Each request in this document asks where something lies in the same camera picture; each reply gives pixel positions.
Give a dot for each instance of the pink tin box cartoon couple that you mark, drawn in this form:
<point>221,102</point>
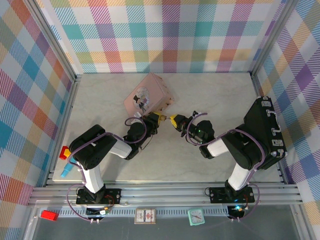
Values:
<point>147,92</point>

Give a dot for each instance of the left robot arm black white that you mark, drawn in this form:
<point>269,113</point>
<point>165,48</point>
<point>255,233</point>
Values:
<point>92,147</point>

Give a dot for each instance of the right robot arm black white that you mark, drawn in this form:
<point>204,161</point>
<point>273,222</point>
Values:
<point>245,150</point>

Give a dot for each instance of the black hard case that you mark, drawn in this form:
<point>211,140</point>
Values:
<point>265,125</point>

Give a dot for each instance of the playing card box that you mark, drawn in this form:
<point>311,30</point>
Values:
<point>145,216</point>

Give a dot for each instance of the teal alarm clock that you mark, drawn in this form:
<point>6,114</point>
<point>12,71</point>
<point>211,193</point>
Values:
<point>196,217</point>

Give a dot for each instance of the small black controller board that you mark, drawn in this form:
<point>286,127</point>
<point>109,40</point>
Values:
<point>236,210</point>
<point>98,212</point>

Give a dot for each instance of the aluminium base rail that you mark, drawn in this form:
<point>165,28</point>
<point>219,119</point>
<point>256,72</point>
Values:
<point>162,193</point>

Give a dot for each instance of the aluminium frame post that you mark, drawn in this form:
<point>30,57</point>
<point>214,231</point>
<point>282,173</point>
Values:
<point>273,37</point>
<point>58,42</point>

